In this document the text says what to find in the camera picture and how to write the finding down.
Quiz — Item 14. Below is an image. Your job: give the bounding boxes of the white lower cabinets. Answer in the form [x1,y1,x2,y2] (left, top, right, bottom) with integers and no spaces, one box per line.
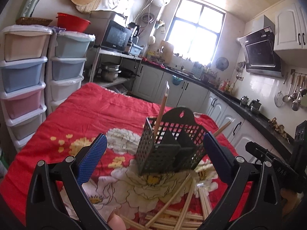
[133,63,291,161]

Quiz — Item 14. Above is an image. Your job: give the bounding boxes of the pastel drawer tower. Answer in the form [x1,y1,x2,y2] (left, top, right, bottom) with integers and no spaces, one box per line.
[45,31,95,114]
[1,25,53,151]

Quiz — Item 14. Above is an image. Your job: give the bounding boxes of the steel pot on shelf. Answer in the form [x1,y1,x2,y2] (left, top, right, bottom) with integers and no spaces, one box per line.
[100,62,121,83]

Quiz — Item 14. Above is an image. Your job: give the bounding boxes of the pastel drawer tower left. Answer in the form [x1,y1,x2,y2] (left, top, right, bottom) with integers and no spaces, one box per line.
[1,25,53,151]

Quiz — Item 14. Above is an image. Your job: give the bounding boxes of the steel kettle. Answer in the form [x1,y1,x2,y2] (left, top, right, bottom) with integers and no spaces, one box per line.
[249,99,262,111]

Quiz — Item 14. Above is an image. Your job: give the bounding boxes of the white upper cabinet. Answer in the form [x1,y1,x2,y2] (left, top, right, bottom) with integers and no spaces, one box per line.
[274,2,306,56]

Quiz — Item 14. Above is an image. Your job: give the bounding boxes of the hanging ladle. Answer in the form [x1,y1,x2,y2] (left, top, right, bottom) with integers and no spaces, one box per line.
[283,73,295,103]

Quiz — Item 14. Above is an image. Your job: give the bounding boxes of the red floral blanket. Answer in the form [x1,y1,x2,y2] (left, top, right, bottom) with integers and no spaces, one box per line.
[0,82,253,230]

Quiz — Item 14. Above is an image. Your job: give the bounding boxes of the metal shelf rack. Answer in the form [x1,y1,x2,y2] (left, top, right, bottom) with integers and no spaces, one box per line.
[89,46,142,83]

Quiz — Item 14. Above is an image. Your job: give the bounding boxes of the left hand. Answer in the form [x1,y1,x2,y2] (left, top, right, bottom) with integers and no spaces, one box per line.
[107,212,126,230]

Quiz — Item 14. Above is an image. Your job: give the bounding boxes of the chopsticks pair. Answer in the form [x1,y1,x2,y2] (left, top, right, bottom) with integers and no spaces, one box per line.
[213,119,234,137]

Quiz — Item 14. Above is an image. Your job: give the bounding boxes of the black range hood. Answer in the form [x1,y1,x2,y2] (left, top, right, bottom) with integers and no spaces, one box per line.
[238,26,283,77]

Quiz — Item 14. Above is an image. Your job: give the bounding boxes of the red plastic basin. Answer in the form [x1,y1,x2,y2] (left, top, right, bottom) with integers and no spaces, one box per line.
[57,12,91,33]

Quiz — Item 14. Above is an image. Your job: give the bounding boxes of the black microwave oven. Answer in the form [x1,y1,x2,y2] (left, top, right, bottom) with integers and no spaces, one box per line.
[100,20,132,52]

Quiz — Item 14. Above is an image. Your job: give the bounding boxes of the wicker basket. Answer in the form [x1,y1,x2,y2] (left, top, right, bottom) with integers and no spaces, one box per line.
[16,17,52,26]

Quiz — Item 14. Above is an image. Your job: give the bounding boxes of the pastel drawer tower right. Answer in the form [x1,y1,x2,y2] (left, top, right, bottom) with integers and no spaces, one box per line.
[45,31,95,114]

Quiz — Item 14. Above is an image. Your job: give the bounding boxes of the small black fan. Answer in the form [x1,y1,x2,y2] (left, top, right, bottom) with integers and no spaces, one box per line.
[215,57,229,71]

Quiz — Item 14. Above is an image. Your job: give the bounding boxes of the hanging strainer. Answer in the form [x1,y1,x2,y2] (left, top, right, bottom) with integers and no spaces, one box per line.
[274,73,288,108]

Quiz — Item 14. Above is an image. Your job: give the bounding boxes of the black perforated utensil holder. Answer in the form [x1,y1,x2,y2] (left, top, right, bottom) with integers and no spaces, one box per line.
[135,106,208,176]

